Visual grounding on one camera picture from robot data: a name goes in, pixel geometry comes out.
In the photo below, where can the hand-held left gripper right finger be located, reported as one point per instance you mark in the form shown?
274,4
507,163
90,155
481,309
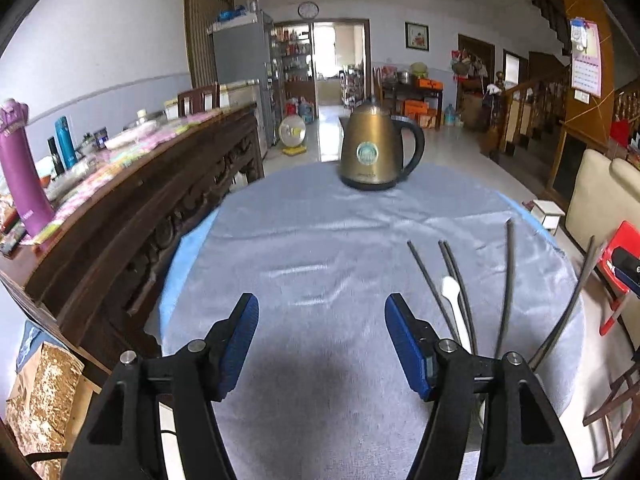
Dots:
405,350

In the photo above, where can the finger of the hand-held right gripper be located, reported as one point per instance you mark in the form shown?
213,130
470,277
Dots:
629,260

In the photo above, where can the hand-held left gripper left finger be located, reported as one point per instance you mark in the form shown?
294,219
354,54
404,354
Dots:
240,345

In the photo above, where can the white soup spoon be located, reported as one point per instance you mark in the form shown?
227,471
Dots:
452,292

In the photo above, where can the bundle of dark chopsticks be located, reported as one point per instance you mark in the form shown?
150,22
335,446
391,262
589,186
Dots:
510,270

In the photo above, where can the red plastic child chair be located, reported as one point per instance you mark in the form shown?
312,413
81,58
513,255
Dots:
625,232

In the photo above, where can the beige sofa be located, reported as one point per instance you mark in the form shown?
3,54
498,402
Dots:
595,185

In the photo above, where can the small white stool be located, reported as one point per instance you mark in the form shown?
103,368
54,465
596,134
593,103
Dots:
547,212

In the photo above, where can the blue table cover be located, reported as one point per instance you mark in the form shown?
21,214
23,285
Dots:
192,250

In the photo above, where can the grey tablecloth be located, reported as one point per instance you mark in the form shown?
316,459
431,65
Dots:
325,260

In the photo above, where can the dark wooden folding chair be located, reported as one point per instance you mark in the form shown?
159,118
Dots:
617,395

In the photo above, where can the carved wooden sideboard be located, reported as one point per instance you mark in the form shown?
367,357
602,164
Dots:
125,240

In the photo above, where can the wooden stair railing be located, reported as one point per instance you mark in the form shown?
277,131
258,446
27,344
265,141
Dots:
520,105

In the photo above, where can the gold patterned box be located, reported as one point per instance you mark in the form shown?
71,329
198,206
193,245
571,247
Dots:
45,395

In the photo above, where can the bronze electric kettle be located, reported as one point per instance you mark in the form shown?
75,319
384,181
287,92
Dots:
372,150

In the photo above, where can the white floor fan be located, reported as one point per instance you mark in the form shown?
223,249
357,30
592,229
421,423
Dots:
292,132

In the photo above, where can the floral table mat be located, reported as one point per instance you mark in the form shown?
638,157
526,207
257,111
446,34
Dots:
150,142

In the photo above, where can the blue water jug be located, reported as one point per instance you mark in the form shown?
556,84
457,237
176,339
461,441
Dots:
450,116

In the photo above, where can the orange carton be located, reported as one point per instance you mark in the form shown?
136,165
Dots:
427,120
415,107

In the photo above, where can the white plate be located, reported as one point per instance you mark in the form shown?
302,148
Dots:
122,141

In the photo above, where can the pot with glass lid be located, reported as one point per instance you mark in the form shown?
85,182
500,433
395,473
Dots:
142,121

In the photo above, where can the wooden dining chair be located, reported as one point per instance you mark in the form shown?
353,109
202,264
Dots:
197,97

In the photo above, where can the white chest freezer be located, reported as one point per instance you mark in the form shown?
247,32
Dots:
245,92

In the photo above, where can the pile of snack packets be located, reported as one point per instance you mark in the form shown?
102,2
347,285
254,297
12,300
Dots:
12,225

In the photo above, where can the dark wooden side table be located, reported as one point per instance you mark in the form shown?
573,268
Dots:
400,91

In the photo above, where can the black bottle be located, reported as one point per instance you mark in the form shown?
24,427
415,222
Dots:
55,155

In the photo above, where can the flat orange box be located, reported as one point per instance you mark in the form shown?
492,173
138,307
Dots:
430,83

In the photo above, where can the blue thermos bottle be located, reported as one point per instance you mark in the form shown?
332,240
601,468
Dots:
65,142

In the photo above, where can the purple thermos bottle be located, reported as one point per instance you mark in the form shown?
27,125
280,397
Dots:
22,185

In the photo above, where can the metal basin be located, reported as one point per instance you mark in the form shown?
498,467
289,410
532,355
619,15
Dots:
405,78

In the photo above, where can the glass display cabinet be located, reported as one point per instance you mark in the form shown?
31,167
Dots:
292,60

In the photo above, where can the grey refrigerator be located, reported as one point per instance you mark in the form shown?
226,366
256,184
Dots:
240,55

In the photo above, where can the brown door curtain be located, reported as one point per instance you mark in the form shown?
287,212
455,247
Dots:
205,25

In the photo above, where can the pink wall calendar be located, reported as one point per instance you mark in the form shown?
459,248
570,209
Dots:
587,67

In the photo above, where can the framed wall picture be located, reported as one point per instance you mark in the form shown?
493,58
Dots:
417,36

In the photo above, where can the round wall clock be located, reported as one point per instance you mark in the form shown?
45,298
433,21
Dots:
308,10

